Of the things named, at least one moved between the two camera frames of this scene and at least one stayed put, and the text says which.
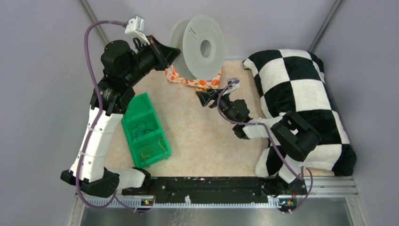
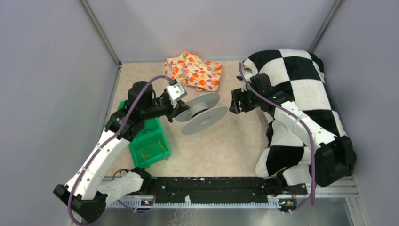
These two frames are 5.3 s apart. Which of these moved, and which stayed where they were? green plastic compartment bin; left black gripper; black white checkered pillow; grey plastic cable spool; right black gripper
Moved: right black gripper; left black gripper; grey plastic cable spool
Stayed: black white checkered pillow; green plastic compartment bin
